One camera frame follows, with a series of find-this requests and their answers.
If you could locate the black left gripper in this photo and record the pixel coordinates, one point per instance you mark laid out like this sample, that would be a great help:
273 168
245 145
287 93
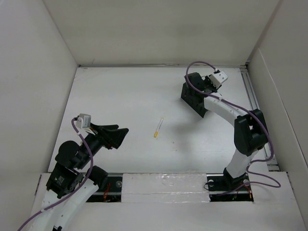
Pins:
109 132

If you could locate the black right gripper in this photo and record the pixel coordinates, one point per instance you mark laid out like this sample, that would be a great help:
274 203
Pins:
207 80

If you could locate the yellow cap marker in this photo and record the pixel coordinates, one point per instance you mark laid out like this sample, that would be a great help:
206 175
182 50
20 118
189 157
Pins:
158 127

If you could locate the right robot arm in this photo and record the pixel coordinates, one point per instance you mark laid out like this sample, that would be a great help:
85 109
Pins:
250 130

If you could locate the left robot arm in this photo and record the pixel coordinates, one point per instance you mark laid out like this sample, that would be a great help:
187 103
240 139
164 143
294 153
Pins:
75 177

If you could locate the black two-compartment pen holder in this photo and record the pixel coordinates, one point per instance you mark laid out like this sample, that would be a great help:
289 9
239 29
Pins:
194 99

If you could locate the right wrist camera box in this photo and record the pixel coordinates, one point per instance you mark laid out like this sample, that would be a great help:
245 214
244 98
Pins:
218 78

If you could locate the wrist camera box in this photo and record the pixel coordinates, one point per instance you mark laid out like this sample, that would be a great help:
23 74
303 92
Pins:
83 121
218 78

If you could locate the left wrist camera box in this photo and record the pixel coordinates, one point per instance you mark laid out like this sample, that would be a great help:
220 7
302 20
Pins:
83 121

